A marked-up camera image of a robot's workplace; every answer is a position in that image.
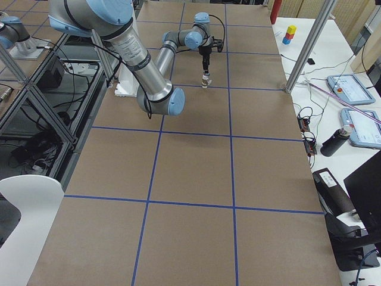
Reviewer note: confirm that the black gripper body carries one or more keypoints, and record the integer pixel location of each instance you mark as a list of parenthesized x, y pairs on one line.
[(205, 52)]

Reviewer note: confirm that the small black square object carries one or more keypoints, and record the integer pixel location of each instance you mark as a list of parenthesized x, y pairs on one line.
[(310, 61)]

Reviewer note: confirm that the upper blue teach pendant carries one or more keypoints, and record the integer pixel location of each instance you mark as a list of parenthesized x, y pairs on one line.
[(349, 88)]

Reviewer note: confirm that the white PPR pipe fitting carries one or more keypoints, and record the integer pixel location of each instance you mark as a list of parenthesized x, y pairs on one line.
[(206, 81)]

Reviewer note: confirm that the aluminium frame rack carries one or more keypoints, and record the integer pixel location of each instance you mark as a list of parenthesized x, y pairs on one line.
[(48, 104)]

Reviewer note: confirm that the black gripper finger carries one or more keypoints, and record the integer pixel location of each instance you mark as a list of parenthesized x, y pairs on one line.
[(205, 64)]

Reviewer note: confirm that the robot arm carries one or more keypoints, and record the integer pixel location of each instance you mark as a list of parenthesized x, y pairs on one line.
[(16, 39)]

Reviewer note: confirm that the white column pedestal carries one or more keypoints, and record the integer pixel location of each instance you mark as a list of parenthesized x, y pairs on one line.
[(127, 84)]

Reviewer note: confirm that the upper small circuit board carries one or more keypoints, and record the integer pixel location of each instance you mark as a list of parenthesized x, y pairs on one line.
[(303, 124)]

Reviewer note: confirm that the blue teach pendant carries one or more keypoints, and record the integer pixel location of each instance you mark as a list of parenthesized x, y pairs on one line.
[(349, 88), (366, 133)]

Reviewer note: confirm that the lower blue teach pendant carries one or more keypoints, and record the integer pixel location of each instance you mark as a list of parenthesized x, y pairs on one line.
[(366, 133)]

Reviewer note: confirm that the red fire extinguisher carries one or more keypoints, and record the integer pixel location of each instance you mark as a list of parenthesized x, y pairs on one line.
[(275, 10)]

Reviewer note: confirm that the white curved panel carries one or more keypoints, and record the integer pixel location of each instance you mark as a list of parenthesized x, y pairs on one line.
[(38, 199)]

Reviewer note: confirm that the aluminium frame post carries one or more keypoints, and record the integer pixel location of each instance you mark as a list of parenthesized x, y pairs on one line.
[(310, 42)]

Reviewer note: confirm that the black water bottle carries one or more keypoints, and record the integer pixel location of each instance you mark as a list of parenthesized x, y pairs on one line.
[(339, 137)]

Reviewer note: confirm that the black monitor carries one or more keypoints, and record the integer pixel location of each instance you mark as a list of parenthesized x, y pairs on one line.
[(363, 186)]

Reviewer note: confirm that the black box white label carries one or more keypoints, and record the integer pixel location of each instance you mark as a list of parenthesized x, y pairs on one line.
[(335, 198)]

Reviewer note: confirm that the lower small circuit board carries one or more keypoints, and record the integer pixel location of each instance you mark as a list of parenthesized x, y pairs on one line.
[(310, 148)]

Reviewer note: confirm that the small circuit board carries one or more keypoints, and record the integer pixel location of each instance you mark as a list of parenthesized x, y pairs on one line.
[(303, 124), (310, 148)]

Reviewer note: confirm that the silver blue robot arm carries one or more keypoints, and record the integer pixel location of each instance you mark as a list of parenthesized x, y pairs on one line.
[(113, 22)]

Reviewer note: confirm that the stacked coloured blocks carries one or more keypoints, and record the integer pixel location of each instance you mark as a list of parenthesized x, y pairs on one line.
[(289, 35)]

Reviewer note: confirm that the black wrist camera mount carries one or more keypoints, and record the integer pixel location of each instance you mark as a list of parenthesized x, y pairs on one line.
[(218, 44)]

